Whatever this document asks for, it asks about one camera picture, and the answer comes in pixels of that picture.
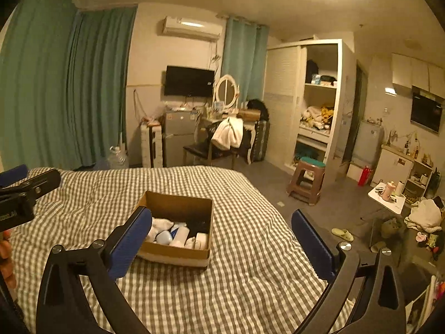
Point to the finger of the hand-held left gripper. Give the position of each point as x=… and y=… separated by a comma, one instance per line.
x=41, y=181
x=14, y=174

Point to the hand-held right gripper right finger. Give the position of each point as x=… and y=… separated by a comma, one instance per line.
x=313, y=247

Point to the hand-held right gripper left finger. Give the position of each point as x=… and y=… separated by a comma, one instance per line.
x=130, y=243

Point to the white oval case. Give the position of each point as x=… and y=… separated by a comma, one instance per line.
x=163, y=238

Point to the cardboard box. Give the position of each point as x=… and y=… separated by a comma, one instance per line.
x=173, y=254

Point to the white bottle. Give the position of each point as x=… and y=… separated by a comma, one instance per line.
x=180, y=236

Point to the white cream tube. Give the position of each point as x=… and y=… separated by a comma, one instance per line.
x=190, y=243

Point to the white jar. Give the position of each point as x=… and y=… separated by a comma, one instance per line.
x=201, y=240

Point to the person's left hand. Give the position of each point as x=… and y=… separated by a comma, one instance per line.
x=4, y=250

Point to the green slipper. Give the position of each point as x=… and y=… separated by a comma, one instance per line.
x=378, y=247
x=342, y=234

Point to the brown plastic stool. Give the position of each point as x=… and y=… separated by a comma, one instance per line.
x=307, y=177

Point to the large clear water bottle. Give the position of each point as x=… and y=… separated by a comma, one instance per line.
x=117, y=160

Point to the wide green curtain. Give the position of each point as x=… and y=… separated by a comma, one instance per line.
x=34, y=94

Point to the small white folding table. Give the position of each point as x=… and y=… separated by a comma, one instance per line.
x=386, y=203

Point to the red fire extinguisher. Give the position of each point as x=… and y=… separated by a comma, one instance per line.
x=364, y=176

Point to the pink bottle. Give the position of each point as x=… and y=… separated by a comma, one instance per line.
x=388, y=192

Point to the green checked blanket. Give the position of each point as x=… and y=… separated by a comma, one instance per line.
x=226, y=285

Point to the white ribbed suitcase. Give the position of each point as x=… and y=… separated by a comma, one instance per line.
x=152, y=146

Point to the green corner curtain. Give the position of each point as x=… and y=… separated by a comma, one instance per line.
x=100, y=87

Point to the black chair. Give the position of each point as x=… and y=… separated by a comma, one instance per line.
x=196, y=151

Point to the white kitchen counter cabinet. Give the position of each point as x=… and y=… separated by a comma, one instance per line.
x=393, y=165

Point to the white clothes pile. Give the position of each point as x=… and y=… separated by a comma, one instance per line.
x=424, y=215

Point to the dark ribbed suitcase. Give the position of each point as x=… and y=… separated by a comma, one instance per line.
x=260, y=141

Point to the silver small fridge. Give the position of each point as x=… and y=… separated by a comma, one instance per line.
x=179, y=135

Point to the grey appliance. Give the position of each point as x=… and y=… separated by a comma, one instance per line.
x=370, y=142

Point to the pile of clothes in wardrobe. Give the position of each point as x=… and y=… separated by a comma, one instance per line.
x=318, y=118

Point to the white towel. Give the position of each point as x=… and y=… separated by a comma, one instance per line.
x=227, y=132

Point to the brown wooden box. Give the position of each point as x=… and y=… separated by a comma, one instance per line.
x=249, y=114

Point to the black bag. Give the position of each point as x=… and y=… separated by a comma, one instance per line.
x=259, y=108

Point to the white wardrobe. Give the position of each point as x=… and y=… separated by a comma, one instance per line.
x=281, y=94

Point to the black range hood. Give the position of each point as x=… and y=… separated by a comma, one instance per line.
x=426, y=111

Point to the white oval vanity mirror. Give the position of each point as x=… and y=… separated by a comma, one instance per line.
x=226, y=92

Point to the narrow light green curtain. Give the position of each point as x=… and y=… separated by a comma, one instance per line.
x=243, y=59

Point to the white air conditioner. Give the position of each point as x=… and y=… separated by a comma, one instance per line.
x=191, y=28

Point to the black wall television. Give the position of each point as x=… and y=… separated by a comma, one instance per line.
x=189, y=81

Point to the white wall cabinets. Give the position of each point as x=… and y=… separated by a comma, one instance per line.
x=413, y=71

